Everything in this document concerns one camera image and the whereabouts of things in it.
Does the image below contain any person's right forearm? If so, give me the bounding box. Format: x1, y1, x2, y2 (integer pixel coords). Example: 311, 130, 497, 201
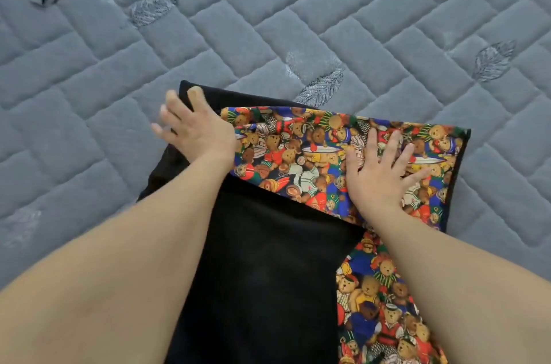
366, 208, 551, 364

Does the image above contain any person's right hand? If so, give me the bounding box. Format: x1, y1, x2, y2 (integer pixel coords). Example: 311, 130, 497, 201
344, 125, 432, 227

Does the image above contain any person's left hand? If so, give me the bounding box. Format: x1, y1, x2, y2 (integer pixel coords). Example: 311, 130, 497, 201
152, 86, 238, 173

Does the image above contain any black colourful patterned sweatshirt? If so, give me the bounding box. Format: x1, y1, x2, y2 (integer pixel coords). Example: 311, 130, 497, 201
138, 79, 472, 364

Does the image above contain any grey quilted mattress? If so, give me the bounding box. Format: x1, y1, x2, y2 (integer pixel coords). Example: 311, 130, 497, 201
0, 0, 551, 364

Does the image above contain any person's left forearm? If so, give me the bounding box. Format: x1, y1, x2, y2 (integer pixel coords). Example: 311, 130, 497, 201
0, 157, 229, 364

